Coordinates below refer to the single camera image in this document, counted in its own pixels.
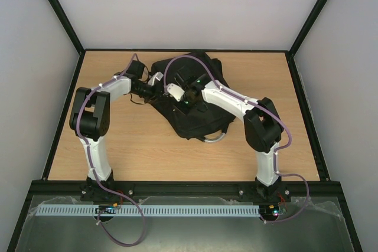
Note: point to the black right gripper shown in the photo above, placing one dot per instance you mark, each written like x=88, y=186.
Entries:
x=189, y=105

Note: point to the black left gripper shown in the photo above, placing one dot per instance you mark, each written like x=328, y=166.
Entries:
x=157, y=94

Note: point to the black student bag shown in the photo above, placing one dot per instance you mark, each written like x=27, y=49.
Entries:
x=191, y=120

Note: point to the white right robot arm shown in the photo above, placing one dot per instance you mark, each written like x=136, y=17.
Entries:
x=263, y=130

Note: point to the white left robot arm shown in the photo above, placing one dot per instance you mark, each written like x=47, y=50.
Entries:
x=90, y=113

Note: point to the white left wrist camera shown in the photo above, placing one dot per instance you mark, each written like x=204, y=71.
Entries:
x=156, y=78

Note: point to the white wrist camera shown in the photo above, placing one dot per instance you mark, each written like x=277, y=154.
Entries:
x=156, y=78
x=175, y=91

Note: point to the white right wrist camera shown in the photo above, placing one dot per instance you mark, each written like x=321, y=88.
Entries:
x=175, y=91

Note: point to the black front mounting rail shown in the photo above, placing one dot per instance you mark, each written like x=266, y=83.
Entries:
x=240, y=191

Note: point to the light blue cable duct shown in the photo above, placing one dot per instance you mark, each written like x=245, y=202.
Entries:
x=149, y=210

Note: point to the black left frame post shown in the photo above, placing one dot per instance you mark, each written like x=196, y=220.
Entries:
x=66, y=24

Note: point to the black frame post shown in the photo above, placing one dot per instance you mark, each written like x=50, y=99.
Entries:
x=308, y=24
x=66, y=24

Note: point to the black right frame post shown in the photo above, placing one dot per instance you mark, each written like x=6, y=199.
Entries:
x=308, y=24

